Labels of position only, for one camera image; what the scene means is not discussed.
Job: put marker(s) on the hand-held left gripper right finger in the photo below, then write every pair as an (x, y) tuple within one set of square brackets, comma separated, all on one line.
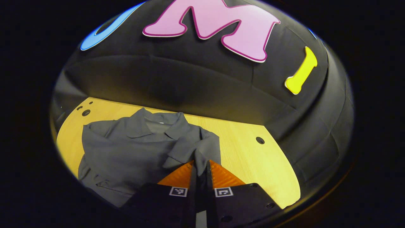
[(234, 205)]

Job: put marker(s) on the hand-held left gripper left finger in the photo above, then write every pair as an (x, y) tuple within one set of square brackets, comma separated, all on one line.
[(177, 209)]

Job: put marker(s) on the grey button-up shirt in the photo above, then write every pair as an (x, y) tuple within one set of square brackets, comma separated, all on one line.
[(133, 152)]

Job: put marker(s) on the black backdrop cloth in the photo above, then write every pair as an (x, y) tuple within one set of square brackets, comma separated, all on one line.
[(205, 82)]

